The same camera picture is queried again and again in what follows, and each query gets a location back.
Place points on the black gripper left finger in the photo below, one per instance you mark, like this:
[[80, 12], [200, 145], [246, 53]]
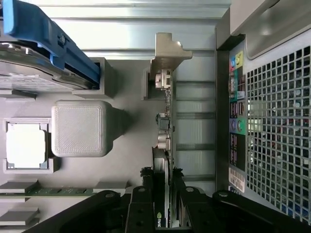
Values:
[[142, 208]]

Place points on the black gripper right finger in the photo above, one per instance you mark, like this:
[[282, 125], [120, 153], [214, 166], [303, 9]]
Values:
[[194, 213]]

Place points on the white barcode sticker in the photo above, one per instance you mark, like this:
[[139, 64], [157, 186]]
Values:
[[236, 180]]

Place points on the grey printed parts rack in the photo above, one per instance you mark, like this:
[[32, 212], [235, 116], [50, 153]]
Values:
[[133, 145]]

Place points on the green RAM stick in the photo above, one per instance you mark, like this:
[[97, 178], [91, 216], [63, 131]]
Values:
[[53, 190]]

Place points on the rear port panel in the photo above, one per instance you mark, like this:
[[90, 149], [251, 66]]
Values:
[[237, 121]]

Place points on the grey PC case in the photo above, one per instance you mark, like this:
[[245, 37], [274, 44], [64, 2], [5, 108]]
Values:
[[277, 126]]

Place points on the silver CPU chip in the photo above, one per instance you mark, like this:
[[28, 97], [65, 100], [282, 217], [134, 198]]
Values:
[[25, 145]]

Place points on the hard disk with blue caddy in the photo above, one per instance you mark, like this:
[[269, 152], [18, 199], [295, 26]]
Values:
[[73, 58]]

